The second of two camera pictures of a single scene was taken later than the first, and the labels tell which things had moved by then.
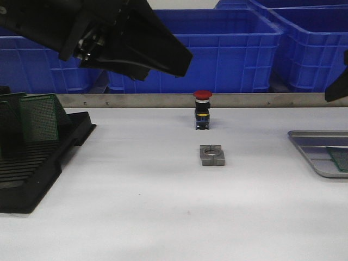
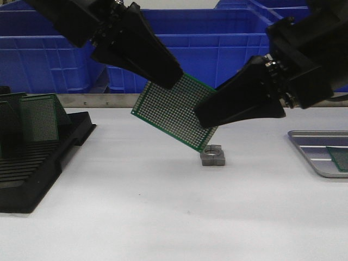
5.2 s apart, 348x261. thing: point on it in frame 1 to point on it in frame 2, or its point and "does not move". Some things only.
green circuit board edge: x=12 y=140 to x=173 y=110
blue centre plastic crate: x=231 y=50 does not move
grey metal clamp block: x=212 y=155 does not move
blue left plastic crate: x=28 y=67 does not move
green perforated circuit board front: x=340 y=155 does not move
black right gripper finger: x=339 y=89 to x=310 y=52
